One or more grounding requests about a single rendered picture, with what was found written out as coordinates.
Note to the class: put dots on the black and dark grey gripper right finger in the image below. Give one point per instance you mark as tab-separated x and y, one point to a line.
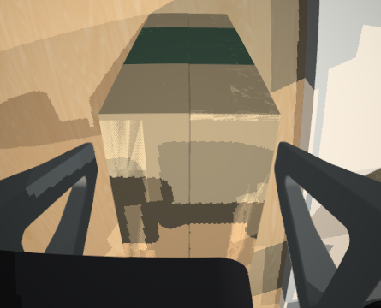
355	201

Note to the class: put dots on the white shallow tray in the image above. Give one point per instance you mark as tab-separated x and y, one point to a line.
345	93

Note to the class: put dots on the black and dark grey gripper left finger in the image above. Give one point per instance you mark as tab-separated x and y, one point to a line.
26	195

